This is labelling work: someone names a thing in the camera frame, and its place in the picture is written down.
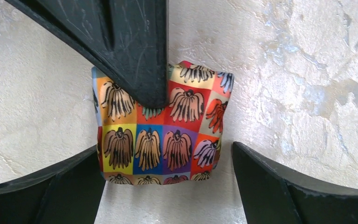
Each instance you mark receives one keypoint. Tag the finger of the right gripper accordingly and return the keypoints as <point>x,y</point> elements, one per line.
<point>125,39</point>

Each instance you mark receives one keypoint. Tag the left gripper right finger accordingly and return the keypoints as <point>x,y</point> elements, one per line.
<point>272,193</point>

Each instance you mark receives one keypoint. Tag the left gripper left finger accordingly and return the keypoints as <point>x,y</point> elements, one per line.
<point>67,192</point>

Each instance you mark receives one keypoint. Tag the colourful patterned tie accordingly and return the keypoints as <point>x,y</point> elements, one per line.
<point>181,142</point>

